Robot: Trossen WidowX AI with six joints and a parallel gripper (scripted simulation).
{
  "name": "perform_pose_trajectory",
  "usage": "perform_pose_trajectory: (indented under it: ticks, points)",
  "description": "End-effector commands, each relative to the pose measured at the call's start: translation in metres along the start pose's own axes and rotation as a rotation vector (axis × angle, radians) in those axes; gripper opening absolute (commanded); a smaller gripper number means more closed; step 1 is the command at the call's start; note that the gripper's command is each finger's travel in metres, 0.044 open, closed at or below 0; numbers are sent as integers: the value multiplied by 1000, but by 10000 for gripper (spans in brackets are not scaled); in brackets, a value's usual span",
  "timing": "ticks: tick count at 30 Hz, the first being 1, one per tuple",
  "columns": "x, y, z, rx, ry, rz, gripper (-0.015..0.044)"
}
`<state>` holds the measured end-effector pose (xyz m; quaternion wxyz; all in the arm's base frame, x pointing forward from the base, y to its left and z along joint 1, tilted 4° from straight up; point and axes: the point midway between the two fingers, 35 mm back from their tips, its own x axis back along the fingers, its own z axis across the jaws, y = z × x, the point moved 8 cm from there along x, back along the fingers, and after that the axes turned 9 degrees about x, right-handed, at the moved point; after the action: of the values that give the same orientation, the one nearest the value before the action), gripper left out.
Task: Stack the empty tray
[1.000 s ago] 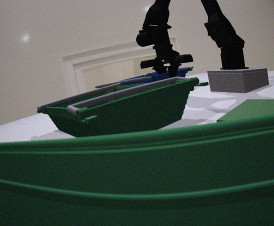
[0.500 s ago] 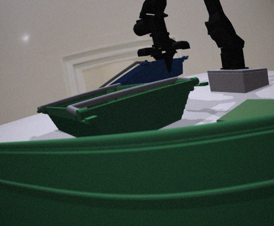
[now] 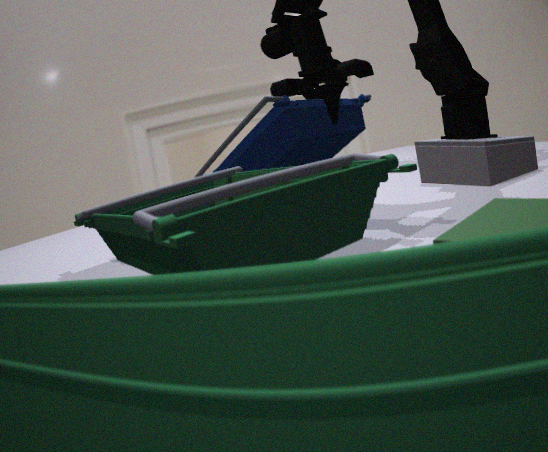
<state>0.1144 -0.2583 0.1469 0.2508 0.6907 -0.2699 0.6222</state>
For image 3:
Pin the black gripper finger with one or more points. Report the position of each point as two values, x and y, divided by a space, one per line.
313 94
331 96

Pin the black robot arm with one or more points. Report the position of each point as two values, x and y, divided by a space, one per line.
438 54

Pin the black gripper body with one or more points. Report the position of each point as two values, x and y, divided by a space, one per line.
315 63

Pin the green box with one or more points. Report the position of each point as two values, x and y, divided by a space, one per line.
500 216

